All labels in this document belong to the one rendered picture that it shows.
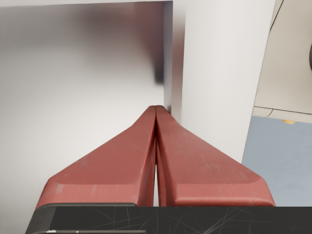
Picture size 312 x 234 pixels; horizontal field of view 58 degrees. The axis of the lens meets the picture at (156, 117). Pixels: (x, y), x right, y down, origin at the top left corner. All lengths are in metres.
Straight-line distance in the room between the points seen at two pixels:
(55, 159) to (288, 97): 0.87
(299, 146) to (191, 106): 1.45
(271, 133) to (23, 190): 1.33
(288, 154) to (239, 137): 1.43
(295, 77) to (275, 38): 0.16
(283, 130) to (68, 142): 1.36
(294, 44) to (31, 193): 0.80
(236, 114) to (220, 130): 0.01
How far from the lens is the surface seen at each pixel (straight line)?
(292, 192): 1.86
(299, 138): 1.55
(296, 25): 0.87
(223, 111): 0.16
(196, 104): 0.15
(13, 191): 0.20
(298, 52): 0.91
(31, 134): 0.17
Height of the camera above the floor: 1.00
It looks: 54 degrees down
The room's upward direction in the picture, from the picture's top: 173 degrees clockwise
